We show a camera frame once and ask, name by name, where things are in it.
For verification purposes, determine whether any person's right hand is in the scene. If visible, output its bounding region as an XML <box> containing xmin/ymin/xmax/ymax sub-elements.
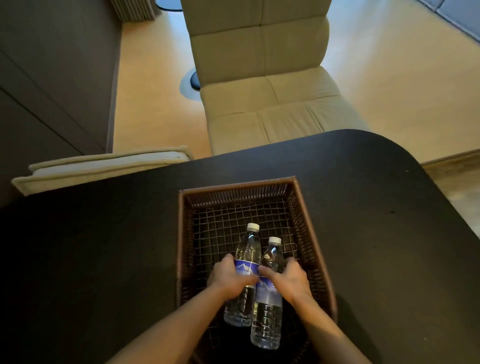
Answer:
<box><xmin>258</xmin><ymin>257</ymin><xmax>314</xmax><ymax>305</ymax></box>

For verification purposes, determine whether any person's left hand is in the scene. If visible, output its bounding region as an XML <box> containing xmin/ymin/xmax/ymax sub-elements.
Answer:
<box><xmin>207</xmin><ymin>254</ymin><xmax>260</xmax><ymax>301</ymax></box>

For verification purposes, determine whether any clear water bottle blue label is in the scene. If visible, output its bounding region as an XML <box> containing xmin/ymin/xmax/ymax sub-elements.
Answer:
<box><xmin>224</xmin><ymin>223</ymin><xmax>262</xmax><ymax>328</ymax></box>
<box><xmin>250</xmin><ymin>236</ymin><xmax>286</xmax><ymax>350</ymax></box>

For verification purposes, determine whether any person's right forearm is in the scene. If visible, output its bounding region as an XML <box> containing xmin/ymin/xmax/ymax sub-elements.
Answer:
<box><xmin>290</xmin><ymin>293</ymin><xmax>372</xmax><ymax>364</ymax></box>

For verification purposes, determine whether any person's left forearm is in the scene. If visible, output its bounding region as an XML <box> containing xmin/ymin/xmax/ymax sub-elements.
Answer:
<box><xmin>107</xmin><ymin>284</ymin><xmax>226</xmax><ymax>364</ymax></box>

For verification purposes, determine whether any brown wicker basket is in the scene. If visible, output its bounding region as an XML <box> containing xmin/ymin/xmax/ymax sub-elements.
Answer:
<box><xmin>176</xmin><ymin>176</ymin><xmax>338</xmax><ymax>364</ymax></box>

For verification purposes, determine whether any beige cushioned lounge chair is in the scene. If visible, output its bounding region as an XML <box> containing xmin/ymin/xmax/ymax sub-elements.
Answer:
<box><xmin>180</xmin><ymin>0</ymin><xmax>371</xmax><ymax>157</ymax></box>

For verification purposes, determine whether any dark round chair base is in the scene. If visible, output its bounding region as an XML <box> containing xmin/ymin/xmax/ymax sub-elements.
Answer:
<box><xmin>179</xmin><ymin>67</ymin><xmax>202</xmax><ymax>102</ymax></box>

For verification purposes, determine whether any dark wooden cabinet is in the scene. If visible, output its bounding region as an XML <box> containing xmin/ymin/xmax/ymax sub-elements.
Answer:
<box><xmin>0</xmin><ymin>0</ymin><xmax>123</xmax><ymax>208</ymax></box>

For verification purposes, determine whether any beige pleated curtain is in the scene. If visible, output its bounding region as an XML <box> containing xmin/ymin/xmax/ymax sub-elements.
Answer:
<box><xmin>109</xmin><ymin>0</ymin><xmax>162</xmax><ymax>22</ymax></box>

